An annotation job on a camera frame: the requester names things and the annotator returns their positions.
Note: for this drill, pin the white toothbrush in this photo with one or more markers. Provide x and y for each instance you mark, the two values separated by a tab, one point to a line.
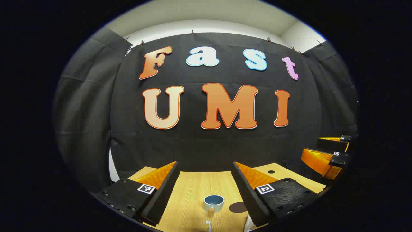
208	225

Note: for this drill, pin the white toothpaste tube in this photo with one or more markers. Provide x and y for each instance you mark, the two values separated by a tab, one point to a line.
248	224

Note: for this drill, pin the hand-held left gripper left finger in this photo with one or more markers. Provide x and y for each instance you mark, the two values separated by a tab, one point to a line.
164	193

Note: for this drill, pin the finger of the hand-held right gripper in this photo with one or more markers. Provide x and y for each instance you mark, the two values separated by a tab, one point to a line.
328	144
339	159

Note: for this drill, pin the dark brown round coaster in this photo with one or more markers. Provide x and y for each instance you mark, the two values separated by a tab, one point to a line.
237	207

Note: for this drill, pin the black backdrop cloth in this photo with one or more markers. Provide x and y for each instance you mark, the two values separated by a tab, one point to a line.
199	145

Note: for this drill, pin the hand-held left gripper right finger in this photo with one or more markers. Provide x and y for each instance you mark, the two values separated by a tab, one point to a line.
246	193

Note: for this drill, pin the wooden desktop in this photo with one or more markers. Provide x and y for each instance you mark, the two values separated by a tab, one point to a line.
193	190

